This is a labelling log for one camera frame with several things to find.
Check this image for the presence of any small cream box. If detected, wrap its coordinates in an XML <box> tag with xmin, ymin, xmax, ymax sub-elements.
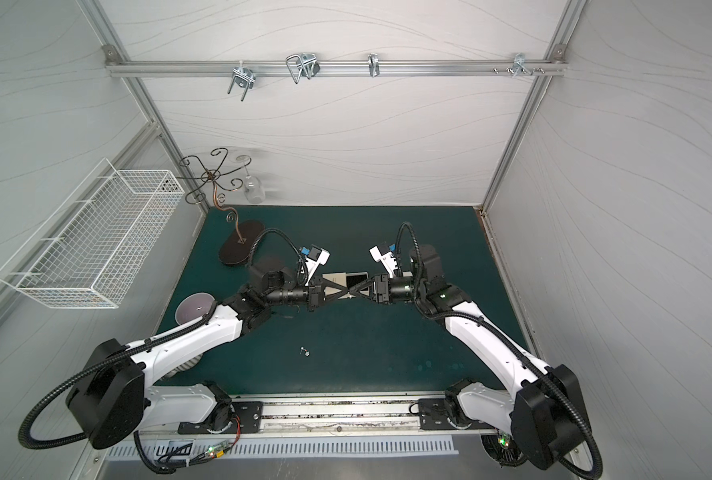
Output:
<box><xmin>323</xmin><ymin>272</ymin><xmax>369</xmax><ymax>289</ymax></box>

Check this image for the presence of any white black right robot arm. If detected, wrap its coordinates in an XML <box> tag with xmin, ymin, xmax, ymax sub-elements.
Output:
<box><xmin>351</xmin><ymin>244</ymin><xmax>603</xmax><ymax>479</ymax></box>

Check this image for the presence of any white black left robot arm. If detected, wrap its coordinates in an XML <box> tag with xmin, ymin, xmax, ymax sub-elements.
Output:
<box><xmin>18</xmin><ymin>257</ymin><xmax>347</xmax><ymax>450</ymax></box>

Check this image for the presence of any black metal jewelry stand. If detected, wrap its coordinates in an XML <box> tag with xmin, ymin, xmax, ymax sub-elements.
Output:
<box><xmin>177</xmin><ymin>147</ymin><xmax>265</xmax><ymax>267</ymax></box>

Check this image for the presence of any green table mat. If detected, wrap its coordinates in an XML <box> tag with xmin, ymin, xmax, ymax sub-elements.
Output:
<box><xmin>169</xmin><ymin>206</ymin><xmax>524</xmax><ymax>395</ymax></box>

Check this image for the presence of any purple plate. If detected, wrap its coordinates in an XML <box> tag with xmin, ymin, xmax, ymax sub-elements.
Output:
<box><xmin>175</xmin><ymin>292</ymin><xmax>216</xmax><ymax>326</ymax></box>

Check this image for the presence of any clear glass cup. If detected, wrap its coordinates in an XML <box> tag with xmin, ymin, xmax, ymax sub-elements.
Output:
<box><xmin>236</xmin><ymin>154</ymin><xmax>266</xmax><ymax>205</ymax></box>

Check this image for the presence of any green striped mug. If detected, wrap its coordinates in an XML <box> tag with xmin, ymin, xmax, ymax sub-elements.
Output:
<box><xmin>164</xmin><ymin>354</ymin><xmax>203</xmax><ymax>378</ymax></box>

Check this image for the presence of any metal clamp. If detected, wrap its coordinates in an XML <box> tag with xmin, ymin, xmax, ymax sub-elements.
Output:
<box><xmin>285</xmin><ymin>52</ymin><xmax>321</xmax><ymax>84</ymax></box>
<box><xmin>492</xmin><ymin>53</ymin><xmax>545</xmax><ymax>78</ymax></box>
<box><xmin>367</xmin><ymin>53</ymin><xmax>380</xmax><ymax>78</ymax></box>
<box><xmin>227</xmin><ymin>64</ymin><xmax>256</xmax><ymax>102</ymax></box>

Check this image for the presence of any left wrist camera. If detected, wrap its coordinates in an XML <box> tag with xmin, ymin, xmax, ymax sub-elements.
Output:
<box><xmin>301</xmin><ymin>245</ymin><xmax>330</xmax><ymax>285</ymax></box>

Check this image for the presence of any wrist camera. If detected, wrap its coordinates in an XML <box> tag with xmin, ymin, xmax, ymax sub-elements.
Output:
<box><xmin>369</xmin><ymin>243</ymin><xmax>399</xmax><ymax>278</ymax></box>
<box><xmin>301</xmin><ymin>245</ymin><xmax>330</xmax><ymax>285</ymax></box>

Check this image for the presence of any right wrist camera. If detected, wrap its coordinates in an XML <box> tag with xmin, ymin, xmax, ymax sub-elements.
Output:
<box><xmin>369</xmin><ymin>243</ymin><xmax>399</xmax><ymax>278</ymax></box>

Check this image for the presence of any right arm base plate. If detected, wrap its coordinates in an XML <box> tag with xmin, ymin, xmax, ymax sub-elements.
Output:
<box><xmin>409</xmin><ymin>398</ymin><xmax>493</xmax><ymax>431</ymax></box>

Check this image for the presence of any aluminium front rail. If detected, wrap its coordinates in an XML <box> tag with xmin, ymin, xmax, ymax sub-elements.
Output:
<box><xmin>90</xmin><ymin>391</ymin><xmax>586</xmax><ymax>442</ymax></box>

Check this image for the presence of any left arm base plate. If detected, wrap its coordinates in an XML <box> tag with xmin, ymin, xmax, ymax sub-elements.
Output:
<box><xmin>177</xmin><ymin>401</ymin><xmax>263</xmax><ymax>435</ymax></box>

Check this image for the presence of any white vented cable duct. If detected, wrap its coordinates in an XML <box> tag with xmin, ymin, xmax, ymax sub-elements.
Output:
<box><xmin>105</xmin><ymin>435</ymin><xmax>459</xmax><ymax>461</ymax></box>

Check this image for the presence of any white wire basket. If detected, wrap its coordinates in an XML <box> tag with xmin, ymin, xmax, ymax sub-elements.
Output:
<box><xmin>0</xmin><ymin>159</ymin><xmax>185</xmax><ymax>310</ymax></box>

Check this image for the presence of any aluminium crossbar rail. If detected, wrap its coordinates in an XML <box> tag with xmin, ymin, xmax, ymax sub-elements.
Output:
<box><xmin>106</xmin><ymin>57</ymin><xmax>568</xmax><ymax>79</ymax></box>

